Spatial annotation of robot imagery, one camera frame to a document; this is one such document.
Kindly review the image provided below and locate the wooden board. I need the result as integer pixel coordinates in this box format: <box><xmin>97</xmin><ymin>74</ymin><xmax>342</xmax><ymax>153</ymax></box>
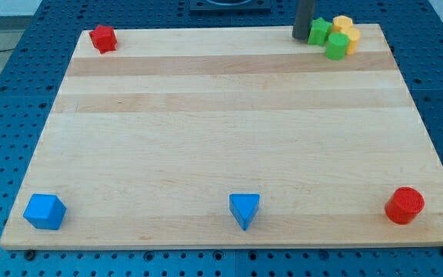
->
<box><xmin>0</xmin><ymin>24</ymin><xmax>443</xmax><ymax>250</ymax></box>

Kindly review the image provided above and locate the green cylinder block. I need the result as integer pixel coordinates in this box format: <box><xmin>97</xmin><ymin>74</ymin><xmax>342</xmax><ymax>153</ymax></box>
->
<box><xmin>325</xmin><ymin>32</ymin><xmax>349</xmax><ymax>61</ymax></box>

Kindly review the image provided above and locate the green star block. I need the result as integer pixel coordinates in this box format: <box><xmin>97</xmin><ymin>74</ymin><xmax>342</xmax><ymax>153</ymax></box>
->
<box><xmin>308</xmin><ymin>18</ymin><xmax>332</xmax><ymax>46</ymax></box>

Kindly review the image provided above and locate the yellow cylinder block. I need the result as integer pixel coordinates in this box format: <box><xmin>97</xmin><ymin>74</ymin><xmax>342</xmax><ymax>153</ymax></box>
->
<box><xmin>341</xmin><ymin>27</ymin><xmax>361</xmax><ymax>55</ymax></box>

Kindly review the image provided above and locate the blue cube block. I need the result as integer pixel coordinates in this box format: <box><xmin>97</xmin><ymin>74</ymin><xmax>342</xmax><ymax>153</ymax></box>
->
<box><xmin>23</xmin><ymin>194</ymin><xmax>67</xmax><ymax>230</ymax></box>

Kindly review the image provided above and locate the red cylinder block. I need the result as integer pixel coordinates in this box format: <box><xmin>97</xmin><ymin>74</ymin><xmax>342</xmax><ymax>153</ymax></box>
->
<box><xmin>385</xmin><ymin>187</ymin><xmax>425</xmax><ymax>225</ymax></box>

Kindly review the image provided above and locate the blue triangle block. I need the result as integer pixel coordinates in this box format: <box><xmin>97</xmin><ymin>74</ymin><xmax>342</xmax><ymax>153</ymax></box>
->
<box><xmin>228</xmin><ymin>193</ymin><xmax>261</xmax><ymax>231</ymax></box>

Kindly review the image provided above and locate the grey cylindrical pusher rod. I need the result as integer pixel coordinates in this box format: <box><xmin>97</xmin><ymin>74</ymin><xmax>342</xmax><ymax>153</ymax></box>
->
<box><xmin>292</xmin><ymin>0</ymin><xmax>316</xmax><ymax>41</ymax></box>

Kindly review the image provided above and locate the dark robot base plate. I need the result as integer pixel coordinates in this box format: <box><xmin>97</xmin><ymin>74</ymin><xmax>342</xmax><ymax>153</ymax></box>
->
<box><xmin>189</xmin><ymin>0</ymin><xmax>271</xmax><ymax>12</ymax></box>

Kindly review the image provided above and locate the red star block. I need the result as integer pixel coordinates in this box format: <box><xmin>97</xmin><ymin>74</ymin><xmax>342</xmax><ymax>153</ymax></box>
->
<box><xmin>89</xmin><ymin>25</ymin><xmax>117</xmax><ymax>54</ymax></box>

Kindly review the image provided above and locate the yellow hexagon block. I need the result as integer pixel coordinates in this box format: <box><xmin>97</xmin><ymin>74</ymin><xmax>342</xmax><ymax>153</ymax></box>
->
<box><xmin>331</xmin><ymin>15</ymin><xmax>354</xmax><ymax>33</ymax></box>

